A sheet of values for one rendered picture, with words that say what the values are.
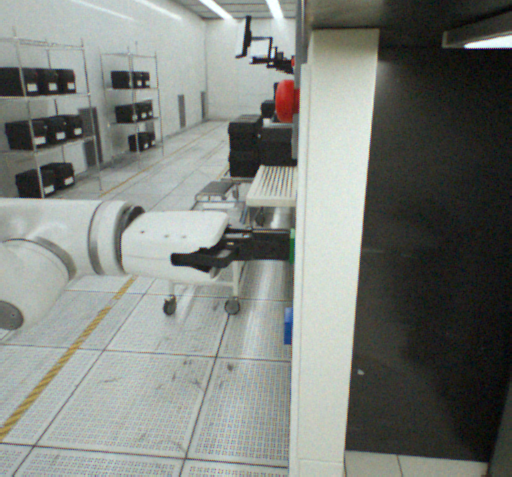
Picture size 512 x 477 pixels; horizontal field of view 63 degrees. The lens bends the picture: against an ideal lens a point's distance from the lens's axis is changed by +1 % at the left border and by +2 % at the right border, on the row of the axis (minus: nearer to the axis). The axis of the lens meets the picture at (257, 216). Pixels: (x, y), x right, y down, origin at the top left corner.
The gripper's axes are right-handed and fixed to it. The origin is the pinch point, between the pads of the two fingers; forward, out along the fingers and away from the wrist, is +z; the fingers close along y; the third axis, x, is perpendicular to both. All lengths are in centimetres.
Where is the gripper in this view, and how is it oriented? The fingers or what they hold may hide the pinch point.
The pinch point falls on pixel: (271, 243)
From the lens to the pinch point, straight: 45.3
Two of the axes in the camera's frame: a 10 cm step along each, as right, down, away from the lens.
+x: 0.0, -9.5, -3.2
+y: -1.0, 3.2, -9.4
